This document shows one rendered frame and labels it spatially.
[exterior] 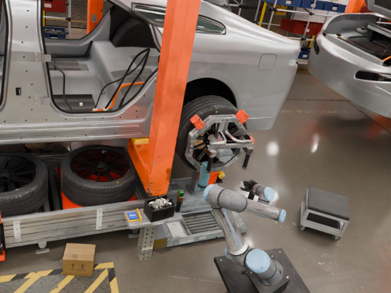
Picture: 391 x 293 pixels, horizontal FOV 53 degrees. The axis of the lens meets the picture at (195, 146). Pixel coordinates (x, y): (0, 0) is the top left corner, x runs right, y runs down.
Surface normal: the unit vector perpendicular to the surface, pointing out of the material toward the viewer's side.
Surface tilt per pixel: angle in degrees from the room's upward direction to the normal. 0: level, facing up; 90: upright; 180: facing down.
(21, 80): 89
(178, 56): 90
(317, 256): 0
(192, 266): 0
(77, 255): 0
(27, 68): 88
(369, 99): 107
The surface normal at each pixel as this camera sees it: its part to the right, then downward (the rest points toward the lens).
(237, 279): 0.18, -0.84
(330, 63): -0.90, 0.01
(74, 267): 0.08, 0.54
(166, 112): 0.38, 0.54
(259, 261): -0.42, -0.55
